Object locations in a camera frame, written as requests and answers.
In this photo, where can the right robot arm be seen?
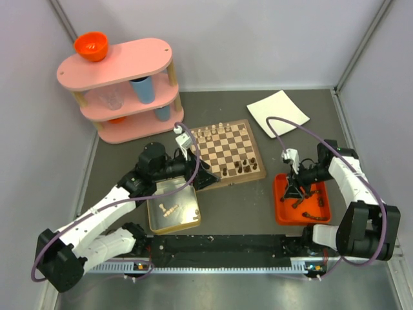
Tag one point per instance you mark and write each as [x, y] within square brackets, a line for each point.
[369, 226]

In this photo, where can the square metal tin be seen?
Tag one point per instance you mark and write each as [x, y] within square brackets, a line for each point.
[175, 212]

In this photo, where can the small blue cup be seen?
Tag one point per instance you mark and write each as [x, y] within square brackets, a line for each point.
[163, 113]

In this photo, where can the orange plastic tray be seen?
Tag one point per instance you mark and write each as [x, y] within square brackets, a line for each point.
[315, 209]

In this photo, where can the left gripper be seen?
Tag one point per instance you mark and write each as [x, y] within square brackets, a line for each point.
[202, 177]

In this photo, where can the dark piece in tin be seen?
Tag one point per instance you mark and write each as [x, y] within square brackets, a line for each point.
[197, 215]

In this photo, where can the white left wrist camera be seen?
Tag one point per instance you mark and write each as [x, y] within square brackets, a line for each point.
[183, 140]

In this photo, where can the light piece lying in tin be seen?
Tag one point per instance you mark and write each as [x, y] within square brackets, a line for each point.
[170, 211]

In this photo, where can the white king chess piece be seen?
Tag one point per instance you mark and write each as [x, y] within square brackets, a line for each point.
[220, 128]

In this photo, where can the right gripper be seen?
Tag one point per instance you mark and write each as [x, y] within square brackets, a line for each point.
[295, 182]

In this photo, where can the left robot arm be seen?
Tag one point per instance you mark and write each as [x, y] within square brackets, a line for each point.
[65, 255]

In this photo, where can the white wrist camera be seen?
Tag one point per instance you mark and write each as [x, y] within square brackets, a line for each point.
[183, 140]
[291, 157]

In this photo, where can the clear drinking glass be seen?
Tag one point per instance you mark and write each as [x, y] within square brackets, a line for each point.
[111, 97]

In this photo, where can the wooden chess board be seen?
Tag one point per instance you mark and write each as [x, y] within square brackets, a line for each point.
[223, 150]

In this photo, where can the orange bowl on shelf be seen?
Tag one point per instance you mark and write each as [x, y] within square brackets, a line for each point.
[92, 46]

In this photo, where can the white square plate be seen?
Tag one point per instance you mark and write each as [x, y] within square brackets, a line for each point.
[277, 105]

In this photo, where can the tall blue cup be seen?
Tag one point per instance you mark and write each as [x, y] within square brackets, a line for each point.
[143, 87]

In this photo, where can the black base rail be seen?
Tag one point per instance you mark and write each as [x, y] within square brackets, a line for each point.
[215, 251]

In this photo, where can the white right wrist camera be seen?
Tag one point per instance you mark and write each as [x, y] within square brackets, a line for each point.
[291, 157]

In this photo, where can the pink three-tier shelf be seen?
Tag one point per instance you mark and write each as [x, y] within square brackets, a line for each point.
[124, 62]

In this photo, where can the orange bowl under shelf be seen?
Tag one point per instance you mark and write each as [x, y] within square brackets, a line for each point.
[117, 120]

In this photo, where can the white cable duct strip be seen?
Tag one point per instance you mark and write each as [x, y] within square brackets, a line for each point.
[299, 266]

